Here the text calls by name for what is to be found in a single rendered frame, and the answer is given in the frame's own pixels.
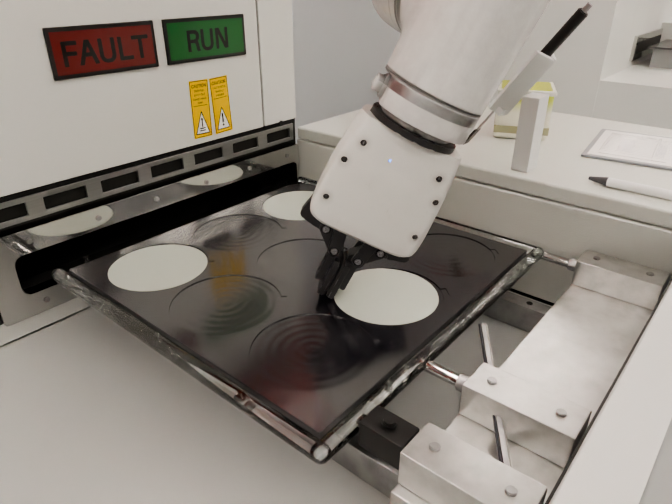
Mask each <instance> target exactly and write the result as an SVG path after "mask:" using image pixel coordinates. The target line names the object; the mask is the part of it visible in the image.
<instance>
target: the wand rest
mask: <svg viewBox="0 0 672 504"><path fill-rule="evenodd" d="M555 61H556V57H555V55H554V53H553V55H552V56H551V57H550V56H548V55H546V54H544V53H542V52H540V51H538V50H536V51H535V52H534V54H533V55H532V56H531V57H530V58H529V59H528V61H527V62H526V63H525V64H524V65H523V66H522V68H521V69H520V70H519V71H518V72H517V73H516V75H515V76H514V77H513V78H512V79H511V80H510V82H509V83H508V84H507V85H506V86H505V87H504V89H503V90H502V91H501V92H500V93H499V94H498V96H497V97H496V98H495V99H494V100H493V101H492V103H491V104H490V105H489V106H488V107H489V109H490V110H492V111H494V112H495V113H496V114H497V115H498V116H501V115H503V116H505V114H506V115H507V114H508V113H509V112H510V111H511V110H512V109H513V108H514V107H515V105H516V104H517V103H518V102H519V101H520V100H521V99H522V101H521V107H520V114H519V120H518V126H517V133H516V139H515V145H514V152H513V158H512V164H511V169H512V170H516V171H521V172H525V173H527V172H529V171H530V170H532V169H534V168H535V167H536V166H537V161H538V156H539V150H540V145H541V139H542V133H543V128H544V122H545V117H546V111H547V106H548V100H549V94H542V93H534V92H532V93H530V94H527V95H525V94H526V93H527V92H528V91H529V90H530V89H531V88H532V87H533V86H534V84H535V83H536V82H537V81H538V80H539V79H540V78H541V77H542V76H543V74H544V73H545V72H546V71H547V70H548V69H549V68H550V67H551V66H552V65H553V63H554V62H555Z"/></svg>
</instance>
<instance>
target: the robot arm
mask: <svg viewBox="0 0 672 504"><path fill-rule="evenodd" d="M550 1H551V0H372V3H373V6H374V8H375V10H376V12H377V13H378V15H379V16H380V18H381V19H382V20H383V21H384V22H386V23H387V24H388V25H390V26H391V27H392V28H394V29H395V30H397V31H398V32H400V33H401V34H400V38H399V40H398V42H397V44H396V46H395V49H394V51H393V53H392V55H391V57H390V59H389V61H388V63H387V65H386V67H385V68H386V70H387V71H388V72H389V73H386V74H381V73H379V72H378V74H377V75H376V76H375V78H374V80H373V82H372V86H371V89H373V90H375V91H377V96H378V97H379V102H375V103H374V104H373V105H370V104H366V105H364V106H363V108H362V109H361V110H360V111H359V113H358V114H357V115H356V117H355V118H354V119H353V121H352V122H351V124H350V126H349V127H348V129H347V130H346V132H345V133H344V135H343V136H342V138H341V139H340V141H339V143H338V144H337V146H336V148H335V150H334V151H333V153H332V155H331V157H330V158H329V160H328V162H327V164H326V166H325V168H324V170H323V171H322V173H321V175H320V177H319V180H318V182H317V185H316V188H315V190H314V193H313V194H312V195H311V197H310V198H309V199H308V200H307V201H306V202H305V204H304V205H303V206H302V209H301V212H300V214H301V217H302V218H304V219H305V220H306V221H308V222H309V223H310V224H312V225H313V226H314V227H317V228H318V229H319V230H320V232H321V235H322V237H323V240H324V242H325V244H326V247H327V249H328V250H327V252H326V254H325V256H324V258H323V259H322V261H321V263H320V265H319V267H318V269H317V271H316V275H315V278H316V279H318V280H319V285H318V291H317V293H319V294H321V295H325V293H326V291H327V294H326V296H327V297H328V298H330V299H333V298H334V296H335V295H336V293H337V291H338V289H341V290H345V288H346V286H347V285H348V283H349V281H350V279H351V278H352V276H353V274H354V272H355V271H356V269H357V268H361V267H363V266H364V264H366V263H369V262H373V261H376V260H380V259H383V258H386V259H387V260H392V261H397V262H402V263H406V262H408V261H409V259H410V256H412V255H413V254H414V253H415V252H416V251H417V250H418V248H419V247H420V245H421V243H422V242H423V240H424V238H425V237H426V235H427V233H428V231H429V229H430V227H431V225H432V223H433V221H434V219H435V217H436V215H437V213H438V212H439V210H440V207H441V205H442V203H443V201H444V199H445V197H446V195H447V193H448V191H449V188H450V186H451V184H452V182H453V179H454V177H455V174H456V172H457V169H458V166H459V163H460V160H461V155H460V154H459V152H458V151H457V150H456V149H455V148H456V145H455V144H458V145H462V144H465V142H466V140H467V139H468V137H469V135H470V134H471V132H472V130H473V129H474V127H475V125H476V124H477V122H478V120H479V119H480V117H481V115H482V114H483V112H484V110H485V109H486V107H487V105H488V104H489V102H490V100H491V99H492V97H493V95H494V94H495V92H496V90H497V89H498V87H499V85H500V84H501V82H502V80H503V79H504V77H505V75H506V74H507V72H508V70H509V69H510V67H511V65H512V64H513V62H514V60H515V59H516V57H517V55H518V54H519V52H520V50H521V49H522V47H523V45H524V44H525V42H526V40H527V39H528V37H529V35H530V34H531V32H532V31H533V29H534V27H535V26H536V24H537V22H538V21H539V19H540V17H541V16H542V14H543V12H544V11H545V9H546V7H547V6H548V4H549V2H550ZM347 235H348V236H350V237H352V238H355V239H357V240H358V241H357V242H356V243H355V244H354V246H353V248H350V249H349V250H348V249H347V251H344V252H343V249H344V242H345V239H346V236H347Z"/></svg>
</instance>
